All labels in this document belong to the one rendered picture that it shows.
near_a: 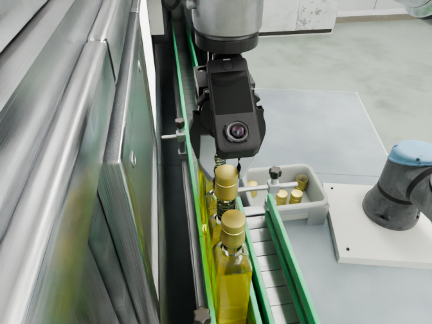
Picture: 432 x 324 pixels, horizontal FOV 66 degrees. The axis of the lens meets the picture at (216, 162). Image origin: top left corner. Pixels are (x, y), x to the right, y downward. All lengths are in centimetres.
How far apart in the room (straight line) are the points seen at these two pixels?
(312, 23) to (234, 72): 436
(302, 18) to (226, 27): 431
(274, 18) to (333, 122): 317
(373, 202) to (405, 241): 13
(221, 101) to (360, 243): 72
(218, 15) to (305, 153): 97
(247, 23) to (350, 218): 78
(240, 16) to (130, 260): 30
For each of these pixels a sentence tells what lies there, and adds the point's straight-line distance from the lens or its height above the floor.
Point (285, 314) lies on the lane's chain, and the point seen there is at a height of 88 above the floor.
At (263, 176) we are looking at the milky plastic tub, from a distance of 105.
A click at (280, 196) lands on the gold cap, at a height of 81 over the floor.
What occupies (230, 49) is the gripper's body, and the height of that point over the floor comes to 138.
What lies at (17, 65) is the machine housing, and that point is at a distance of 24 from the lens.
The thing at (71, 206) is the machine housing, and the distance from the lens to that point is 20.
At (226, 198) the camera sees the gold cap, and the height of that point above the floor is 116.
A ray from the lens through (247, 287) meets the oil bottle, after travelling 56.
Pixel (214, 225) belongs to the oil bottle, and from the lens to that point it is 55.
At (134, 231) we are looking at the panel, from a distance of 39.
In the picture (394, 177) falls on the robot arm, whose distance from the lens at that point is 97.
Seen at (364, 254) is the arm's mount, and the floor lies 78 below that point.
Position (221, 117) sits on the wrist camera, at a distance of 35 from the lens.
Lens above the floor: 151
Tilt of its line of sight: 40 degrees down
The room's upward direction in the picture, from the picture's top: straight up
